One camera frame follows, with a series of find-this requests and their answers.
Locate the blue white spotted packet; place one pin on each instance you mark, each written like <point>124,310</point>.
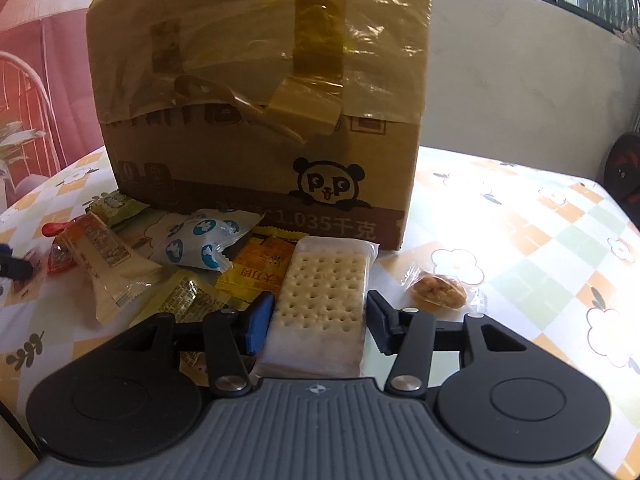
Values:
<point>195,245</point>

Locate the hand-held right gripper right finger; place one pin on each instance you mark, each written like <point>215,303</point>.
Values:
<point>382,322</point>

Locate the printed wall cloth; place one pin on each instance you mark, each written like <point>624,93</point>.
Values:
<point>40,85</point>

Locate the clear wrapped walnut cookie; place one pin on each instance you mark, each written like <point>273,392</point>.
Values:
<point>440,287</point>

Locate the clear cracker packet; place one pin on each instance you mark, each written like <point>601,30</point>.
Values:
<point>320,280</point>

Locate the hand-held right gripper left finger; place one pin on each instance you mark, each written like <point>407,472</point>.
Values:
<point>260,325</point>

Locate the orange snack packet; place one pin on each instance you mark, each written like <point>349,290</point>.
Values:
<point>255,265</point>

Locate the pale green packet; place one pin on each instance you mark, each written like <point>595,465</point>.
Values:
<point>117,205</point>

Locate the olive yellow packet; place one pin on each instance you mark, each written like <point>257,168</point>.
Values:
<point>185,295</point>

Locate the red wrapped candy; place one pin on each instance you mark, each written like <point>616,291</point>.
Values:
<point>60,260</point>

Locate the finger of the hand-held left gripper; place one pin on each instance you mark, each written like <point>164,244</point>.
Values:
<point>15,266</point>

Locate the beige wafer packet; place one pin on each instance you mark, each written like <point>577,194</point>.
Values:
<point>107,265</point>

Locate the cardboard box with plastic liner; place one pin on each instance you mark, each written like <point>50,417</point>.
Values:
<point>200,170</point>

